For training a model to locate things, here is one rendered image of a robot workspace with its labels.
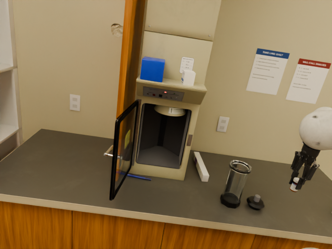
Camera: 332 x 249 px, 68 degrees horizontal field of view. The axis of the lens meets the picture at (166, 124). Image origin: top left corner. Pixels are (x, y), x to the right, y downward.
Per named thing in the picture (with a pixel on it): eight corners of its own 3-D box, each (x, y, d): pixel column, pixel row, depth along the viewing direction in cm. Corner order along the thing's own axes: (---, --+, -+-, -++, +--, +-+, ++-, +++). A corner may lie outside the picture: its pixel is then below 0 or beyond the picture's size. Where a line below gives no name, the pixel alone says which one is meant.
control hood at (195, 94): (136, 94, 124) (139, 74, 120) (200, 103, 125) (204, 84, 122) (133, 100, 113) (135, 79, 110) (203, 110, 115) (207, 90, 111)
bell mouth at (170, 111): (154, 103, 145) (156, 94, 143) (185, 107, 146) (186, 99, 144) (152, 113, 129) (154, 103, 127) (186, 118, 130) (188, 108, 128)
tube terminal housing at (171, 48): (134, 151, 165) (148, 29, 136) (182, 158, 166) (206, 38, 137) (128, 173, 142) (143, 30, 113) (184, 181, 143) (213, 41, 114)
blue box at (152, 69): (142, 74, 120) (144, 56, 116) (162, 78, 120) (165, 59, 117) (139, 79, 110) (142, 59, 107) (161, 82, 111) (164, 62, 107)
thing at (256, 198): (243, 198, 135) (246, 188, 133) (260, 201, 136) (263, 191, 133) (248, 210, 127) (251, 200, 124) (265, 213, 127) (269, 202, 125)
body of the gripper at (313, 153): (299, 142, 121) (292, 158, 125) (313, 150, 114) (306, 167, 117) (311, 142, 123) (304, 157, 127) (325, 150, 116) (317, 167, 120)
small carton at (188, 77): (180, 82, 118) (183, 69, 115) (190, 83, 119) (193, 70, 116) (182, 84, 113) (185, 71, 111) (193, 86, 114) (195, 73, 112)
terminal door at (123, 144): (131, 167, 138) (138, 99, 123) (110, 202, 110) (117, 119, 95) (129, 167, 138) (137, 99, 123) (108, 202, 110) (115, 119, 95)
